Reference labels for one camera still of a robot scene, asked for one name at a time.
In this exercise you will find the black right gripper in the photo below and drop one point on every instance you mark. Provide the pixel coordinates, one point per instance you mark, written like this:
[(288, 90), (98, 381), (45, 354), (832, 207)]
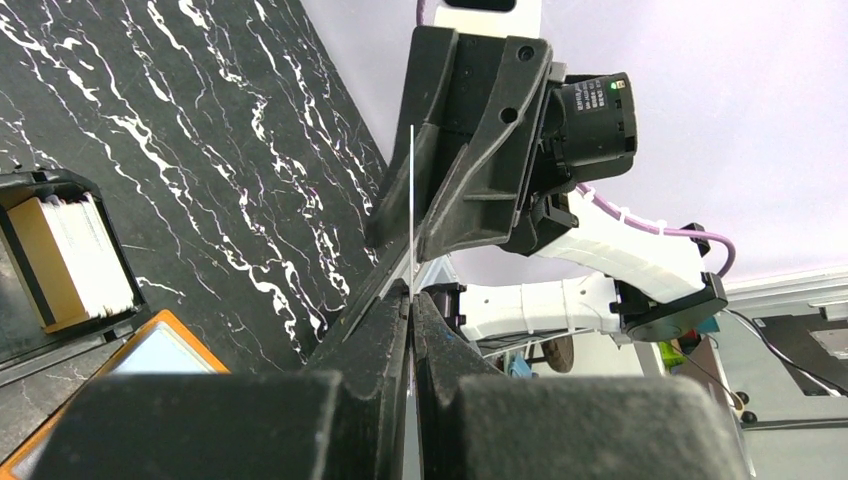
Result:
[(492, 134)]

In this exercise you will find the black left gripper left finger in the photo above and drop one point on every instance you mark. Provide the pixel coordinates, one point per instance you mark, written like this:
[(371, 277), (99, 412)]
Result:
[(341, 417)]

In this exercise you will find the orange leather card holder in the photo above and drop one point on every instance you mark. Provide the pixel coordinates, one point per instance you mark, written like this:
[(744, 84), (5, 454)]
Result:
[(163, 345)]

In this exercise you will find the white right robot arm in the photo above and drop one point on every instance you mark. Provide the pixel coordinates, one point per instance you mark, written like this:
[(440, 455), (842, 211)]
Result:
[(645, 282)]

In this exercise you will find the black card box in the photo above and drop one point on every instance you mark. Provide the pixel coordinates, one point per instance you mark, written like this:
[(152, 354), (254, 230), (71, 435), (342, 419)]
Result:
[(25, 346)]

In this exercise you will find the stack of cards in box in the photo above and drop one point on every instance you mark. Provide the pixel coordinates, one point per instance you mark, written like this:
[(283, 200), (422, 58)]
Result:
[(77, 270)]

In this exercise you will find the thin white card edge-on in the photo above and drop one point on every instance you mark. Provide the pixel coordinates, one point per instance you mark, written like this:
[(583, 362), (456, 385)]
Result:
[(412, 265)]

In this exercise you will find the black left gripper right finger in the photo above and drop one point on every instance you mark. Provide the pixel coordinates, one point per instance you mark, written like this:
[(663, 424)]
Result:
[(478, 423)]

